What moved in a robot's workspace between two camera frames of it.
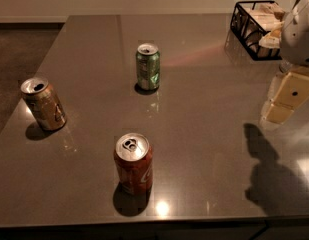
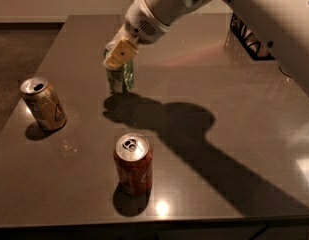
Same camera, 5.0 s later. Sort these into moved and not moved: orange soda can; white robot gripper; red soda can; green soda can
Moved: green soda can; white robot gripper
Not moved: orange soda can; red soda can
